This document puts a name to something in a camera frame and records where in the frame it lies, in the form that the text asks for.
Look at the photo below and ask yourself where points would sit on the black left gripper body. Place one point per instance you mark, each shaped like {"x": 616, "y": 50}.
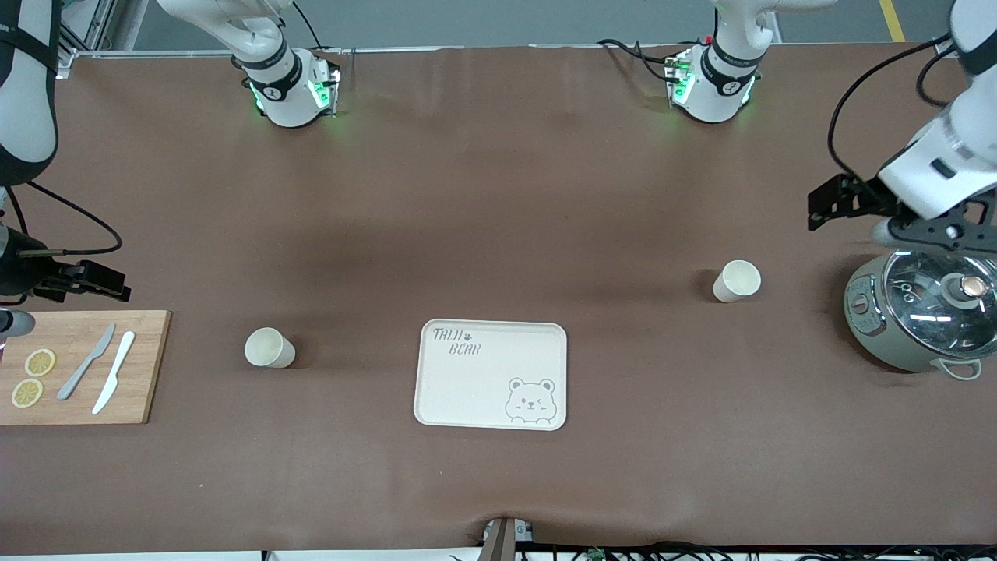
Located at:
{"x": 863, "y": 196}

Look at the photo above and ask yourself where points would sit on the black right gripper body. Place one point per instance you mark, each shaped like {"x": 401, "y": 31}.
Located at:
{"x": 22, "y": 270}

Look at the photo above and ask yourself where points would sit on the white plastic cup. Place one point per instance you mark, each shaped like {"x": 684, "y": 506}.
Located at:
{"x": 269, "y": 348}
{"x": 736, "y": 282}

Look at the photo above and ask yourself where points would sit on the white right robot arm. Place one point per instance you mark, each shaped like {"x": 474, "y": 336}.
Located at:
{"x": 284, "y": 86}

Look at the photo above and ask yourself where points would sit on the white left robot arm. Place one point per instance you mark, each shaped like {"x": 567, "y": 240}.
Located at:
{"x": 720, "y": 70}

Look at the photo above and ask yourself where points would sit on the cream tray with bear print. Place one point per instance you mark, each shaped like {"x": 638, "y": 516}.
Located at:
{"x": 467, "y": 389}

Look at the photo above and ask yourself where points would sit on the grey plastic knife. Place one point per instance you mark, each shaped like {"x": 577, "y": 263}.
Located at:
{"x": 84, "y": 362}

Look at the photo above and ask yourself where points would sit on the white plastic knife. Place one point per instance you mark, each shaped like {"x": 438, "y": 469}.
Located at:
{"x": 115, "y": 366}

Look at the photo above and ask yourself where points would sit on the yellow lemon slice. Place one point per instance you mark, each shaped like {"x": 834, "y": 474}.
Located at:
{"x": 40, "y": 362}
{"x": 27, "y": 393}

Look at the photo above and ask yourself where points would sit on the bamboo cutting board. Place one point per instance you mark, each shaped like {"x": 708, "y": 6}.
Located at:
{"x": 78, "y": 409}

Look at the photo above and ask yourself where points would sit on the glass pot lid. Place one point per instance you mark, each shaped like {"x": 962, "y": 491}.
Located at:
{"x": 927, "y": 312}

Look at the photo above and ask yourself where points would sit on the green cooking pot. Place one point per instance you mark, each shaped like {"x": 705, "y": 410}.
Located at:
{"x": 888, "y": 347}

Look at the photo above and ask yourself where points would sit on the metal table clamp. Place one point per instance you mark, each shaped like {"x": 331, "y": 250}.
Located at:
{"x": 502, "y": 541}

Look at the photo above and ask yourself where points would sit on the aluminium frame profile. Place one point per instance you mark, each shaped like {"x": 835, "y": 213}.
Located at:
{"x": 944, "y": 47}
{"x": 101, "y": 23}

